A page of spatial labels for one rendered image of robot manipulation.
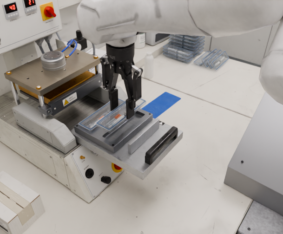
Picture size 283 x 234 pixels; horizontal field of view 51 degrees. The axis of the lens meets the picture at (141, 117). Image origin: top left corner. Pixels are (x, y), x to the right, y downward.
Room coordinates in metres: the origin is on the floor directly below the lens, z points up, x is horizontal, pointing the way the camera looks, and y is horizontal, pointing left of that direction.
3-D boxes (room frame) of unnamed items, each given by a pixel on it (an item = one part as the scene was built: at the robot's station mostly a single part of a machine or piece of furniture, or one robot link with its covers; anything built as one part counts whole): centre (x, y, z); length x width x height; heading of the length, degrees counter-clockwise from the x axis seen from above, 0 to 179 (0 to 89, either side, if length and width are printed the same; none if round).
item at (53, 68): (0.95, 0.31, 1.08); 0.31 x 0.24 x 0.13; 144
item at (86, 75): (0.92, 0.29, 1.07); 0.22 x 0.17 x 0.10; 144
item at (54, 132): (0.76, 0.32, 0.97); 0.25 x 0.05 x 0.07; 54
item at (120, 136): (0.76, 0.09, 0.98); 0.20 x 0.17 x 0.03; 144
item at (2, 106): (0.93, 0.32, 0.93); 0.46 x 0.35 x 0.01; 54
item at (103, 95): (0.98, 0.15, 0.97); 0.26 x 0.05 x 0.07; 54
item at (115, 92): (0.76, 0.08, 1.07); 0.03 x 0.01 x 0.07; 144
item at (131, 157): (0.73, 0.05, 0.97); 0.30 x 0.22 x 0.08; 54
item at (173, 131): (0.65, -0.06, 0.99); 0.15 x 0.02 x 0.04; 144
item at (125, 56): (0.74, 0.06, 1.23); 0.08 x 0.08 x 0.09
